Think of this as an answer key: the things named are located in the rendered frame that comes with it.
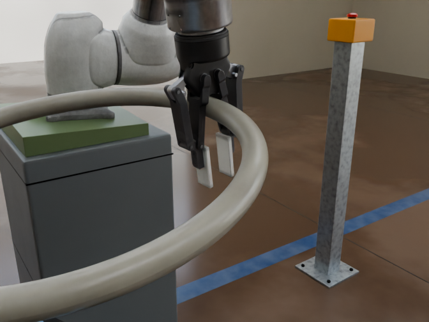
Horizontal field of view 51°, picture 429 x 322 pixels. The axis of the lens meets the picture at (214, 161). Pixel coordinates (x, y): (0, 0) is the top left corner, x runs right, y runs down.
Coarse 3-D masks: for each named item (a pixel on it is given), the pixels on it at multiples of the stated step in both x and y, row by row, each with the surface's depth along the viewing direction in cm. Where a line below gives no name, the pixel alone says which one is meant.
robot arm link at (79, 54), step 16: (64, 16) 116; (80, 16) 117; (96, 16) 122; (48, 32) 119; (64, 32) 115; (80, 32) 116; (96, 32) 119; (112, 32) 124; (48, 48) 118; (64, 48) 116; (80, 48) 117; (96, 48) 119; (112, 48) 121; (48, 64) 119; (64, 64) 117; (80, 64) 118; (96, 64) 120; (112, 64) 122; (48, 80) 121; (64, 80) 119; (80, 80) 120; (96, 80) 122; (112, 80) 125
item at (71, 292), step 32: (64, 96) 73; (96, 96) 73; (128, 96) 72; (160, 96) 70; (256, 128) 55; (256, 160) 48; (224, 192) 43; (256, 192) 44; (192, 224) 38; (224, 224) 40; (128, 256) 35; (160, 256) 36; (192, 256) 38; (0, 288) 34; (32, 288) 33; (64, 288) 33; (96, 288) 34; (128, 288) 35; (0, 320) 32; (32, 320) 33
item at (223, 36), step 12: (180, 36) 60; (192, 36) 59; (204, 36) 59; (216, 36) 59; (228, 36) 61; (180, 48) 60; (192, 48) 59; (204, 48) 59; (216, 48) 60; (228, 48) 62; (180, 60) 61; (192, 60) 60; (204, 60) 60; (216, 60) 60; (228, 60) 65; (180, 72) 62; (192, 72) 61; (204, 72) 63; (192, 84) 62; (216, 84) 65
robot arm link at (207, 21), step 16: (176, 0) 56; (192, 0) 56; (208, 0) 56; (224, 0) 57; (176, 16) 58; (192, 16) 57; (208, 16) 57; (224, 16) 58; (176, 32) 59; (192, 32) 58; (208, 32) 59
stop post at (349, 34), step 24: (336, 24) 165; (360, 24) 161; (336, 48) 170; (360, 48) 168; (336, 72) 172; (360, 72) 172; (336, 96) 174; (336, 120) 177; (336, 144) 179; (336, 168) 182; (336, 192) 185; (336, 216) 189; (336, 240) 195; (312, 264) 206; (336, 264) 200
